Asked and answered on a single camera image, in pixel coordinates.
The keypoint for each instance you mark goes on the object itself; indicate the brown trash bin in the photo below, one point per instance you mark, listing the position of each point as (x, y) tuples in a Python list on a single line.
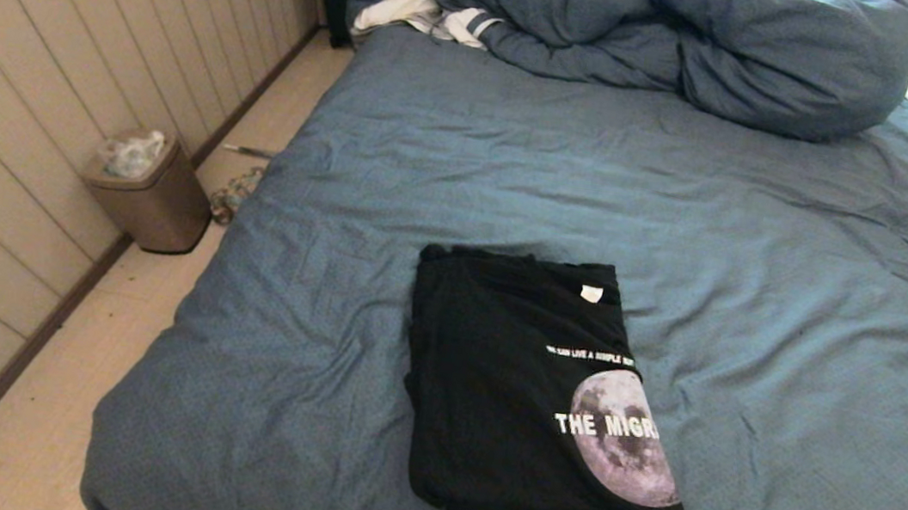
[(160, 210)]

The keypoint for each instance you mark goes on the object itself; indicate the clear plastic bin liner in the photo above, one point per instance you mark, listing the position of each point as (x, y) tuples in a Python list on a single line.
[(133, 152)]

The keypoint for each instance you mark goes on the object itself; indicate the thin grey rod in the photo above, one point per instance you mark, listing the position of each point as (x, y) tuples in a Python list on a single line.
[(250, 150)]

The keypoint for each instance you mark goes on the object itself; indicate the black moon print T-shirt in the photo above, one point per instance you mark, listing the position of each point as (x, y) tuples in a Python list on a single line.
[(507, 383)]

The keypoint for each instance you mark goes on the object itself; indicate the white garment with blue stripes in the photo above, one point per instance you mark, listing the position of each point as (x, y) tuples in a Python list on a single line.
[(402, 6)]

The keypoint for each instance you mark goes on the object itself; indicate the patterned item on floor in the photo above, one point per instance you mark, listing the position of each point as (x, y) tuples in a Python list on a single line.
[(236, 194)]

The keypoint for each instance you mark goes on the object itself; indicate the crumpled blue duvet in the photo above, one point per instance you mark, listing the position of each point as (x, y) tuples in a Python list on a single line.
[(706, 35)]

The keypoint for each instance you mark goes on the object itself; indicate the blue bed sheet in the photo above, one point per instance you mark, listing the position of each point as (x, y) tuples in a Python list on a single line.
[(684, 214)]

